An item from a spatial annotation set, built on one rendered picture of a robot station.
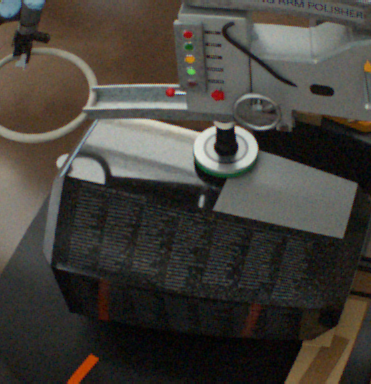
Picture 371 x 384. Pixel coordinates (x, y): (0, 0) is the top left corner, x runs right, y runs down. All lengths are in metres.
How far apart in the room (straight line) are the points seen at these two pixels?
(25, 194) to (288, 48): 1.99
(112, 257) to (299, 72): 0.93
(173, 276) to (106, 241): 0.26
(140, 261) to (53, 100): 1.89
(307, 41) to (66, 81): 2.40
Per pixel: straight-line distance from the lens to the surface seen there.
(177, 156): 2.52
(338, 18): 1.91
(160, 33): 4.52
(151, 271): 2.45
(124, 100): 2.43
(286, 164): 2.50
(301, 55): 2.05
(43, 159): 3.82
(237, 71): 2.08
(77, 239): 2.54
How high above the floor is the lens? 2.69
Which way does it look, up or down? 50 degrees down
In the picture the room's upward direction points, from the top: 5 degrees counter-clockwise
